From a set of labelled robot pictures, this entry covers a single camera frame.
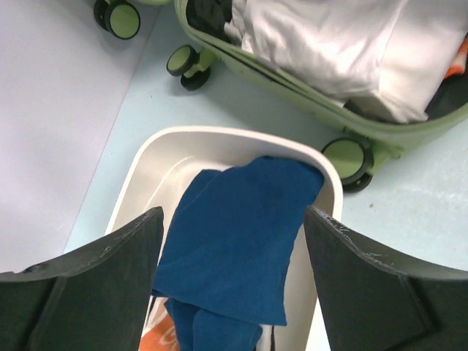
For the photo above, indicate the navy blue garment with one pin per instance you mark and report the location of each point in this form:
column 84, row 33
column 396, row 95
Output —
column 225, row 260

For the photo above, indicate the white rectangular plastic basin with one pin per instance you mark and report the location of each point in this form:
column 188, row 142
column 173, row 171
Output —
column 166, row 163

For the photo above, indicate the black white striped garment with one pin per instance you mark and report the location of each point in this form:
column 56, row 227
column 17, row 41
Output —
column 268, row 339

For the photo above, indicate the orange bunny pattern towel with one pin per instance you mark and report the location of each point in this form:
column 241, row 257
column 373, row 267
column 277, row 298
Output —
column 158, row 331

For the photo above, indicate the plain white garment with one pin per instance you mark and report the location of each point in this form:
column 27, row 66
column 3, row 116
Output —
column 387, row 57

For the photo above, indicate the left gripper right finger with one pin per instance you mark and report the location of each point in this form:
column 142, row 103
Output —
column 373, row 297

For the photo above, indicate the white orange patterned cloth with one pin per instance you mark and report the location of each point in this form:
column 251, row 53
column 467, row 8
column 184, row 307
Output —
column 459, row 63

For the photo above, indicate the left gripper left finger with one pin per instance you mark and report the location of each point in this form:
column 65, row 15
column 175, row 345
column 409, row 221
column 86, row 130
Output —
column 92, row 298

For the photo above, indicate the green hard-shell suitcase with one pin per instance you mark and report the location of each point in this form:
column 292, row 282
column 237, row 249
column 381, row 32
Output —
column 367, row 144

